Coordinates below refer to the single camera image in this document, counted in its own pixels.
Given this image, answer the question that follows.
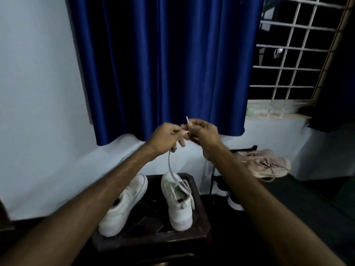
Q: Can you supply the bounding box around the person's left hand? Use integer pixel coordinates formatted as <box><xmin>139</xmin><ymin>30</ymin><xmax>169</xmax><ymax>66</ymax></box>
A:
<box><xmin>145</xmin><ymin>122</ymin><xmax>190</xmax><ymax>159</ymax></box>

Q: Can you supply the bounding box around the person's right hand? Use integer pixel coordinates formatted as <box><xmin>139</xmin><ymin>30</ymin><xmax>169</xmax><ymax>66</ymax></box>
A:
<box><xmin>180</xmin><ymin>119</ymin><xmax>226</xmax><ymax>163</ymax></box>

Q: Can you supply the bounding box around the white shoelace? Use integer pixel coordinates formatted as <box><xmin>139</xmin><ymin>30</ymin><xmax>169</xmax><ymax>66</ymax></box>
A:
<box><xmin>167</xmin><ymin>116</ymin><xmax>195</xmax><ymax>211</ymax></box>

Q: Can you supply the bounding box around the person's left forearm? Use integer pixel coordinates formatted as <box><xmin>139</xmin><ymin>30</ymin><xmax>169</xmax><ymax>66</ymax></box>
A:
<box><xmin>0</xmin><ymin>144</ymin><xmax>157</xmax><ymax>266</ymax></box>

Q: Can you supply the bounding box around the person's right forearm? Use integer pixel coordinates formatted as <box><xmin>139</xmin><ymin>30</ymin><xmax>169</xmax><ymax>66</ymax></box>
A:
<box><xmin>209</xmin><ymin>148</ymin><xmax>347</xmax><ymax>266</ymax></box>

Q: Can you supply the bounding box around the pink sneaker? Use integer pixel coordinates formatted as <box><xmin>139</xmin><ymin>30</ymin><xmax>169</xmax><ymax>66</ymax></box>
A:
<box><xmin>235</xmin><ymin>149</ymin><xmax>275</xmax><ymax>164</ymax></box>
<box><xmin>244</xmin><ymin>156</ymin><xmax>292</xmax><ymax>183</ymax></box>

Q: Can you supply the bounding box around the black sneaker white sole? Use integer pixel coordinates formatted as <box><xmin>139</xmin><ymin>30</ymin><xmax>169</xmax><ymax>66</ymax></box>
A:
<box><xmin>212</xmin><ymin>181</ymin><xmax>230</xmax><ymax>198</ymax></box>
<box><xmin>227</xmin><ymin>195</ymin><xmax>245</xmax><ymax>212</ymax></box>

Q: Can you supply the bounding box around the blue curtain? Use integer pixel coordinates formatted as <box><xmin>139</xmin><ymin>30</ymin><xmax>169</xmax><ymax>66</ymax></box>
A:
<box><xmin>67</xmin><ymin>0</ymin><xmax>264</xmax><ymax>147</ymax></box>
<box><xmin>297</xmin><ymin>0</ymin><xmax>355</xmax><ymax>133</ymax></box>

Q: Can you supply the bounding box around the dark brown plastic stool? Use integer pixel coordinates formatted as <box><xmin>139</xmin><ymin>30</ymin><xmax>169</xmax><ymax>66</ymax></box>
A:
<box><xmin>91</xmin><ymin>173</ymin><xmax>213</xmax><ymax>253</ymax></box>

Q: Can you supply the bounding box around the black shoe rack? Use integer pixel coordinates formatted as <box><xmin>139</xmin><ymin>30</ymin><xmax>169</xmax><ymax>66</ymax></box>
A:
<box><xmin>209</xmin><ymin>145</ymin><xmax>355</xmax><ymax>263</ymax></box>

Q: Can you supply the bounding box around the white window grille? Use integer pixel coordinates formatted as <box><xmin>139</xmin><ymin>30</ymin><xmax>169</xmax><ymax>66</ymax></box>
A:
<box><xmin>245</xmin><ymin>0</ymin><xmax>351</xmax><ymax>119</ymax></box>

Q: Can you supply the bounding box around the brown wooden door frame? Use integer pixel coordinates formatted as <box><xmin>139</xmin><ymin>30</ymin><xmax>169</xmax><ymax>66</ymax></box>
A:
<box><xmin>0</xmin><ymin>200</ymin><xmax>15</xmax><ymax>233</ymax></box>

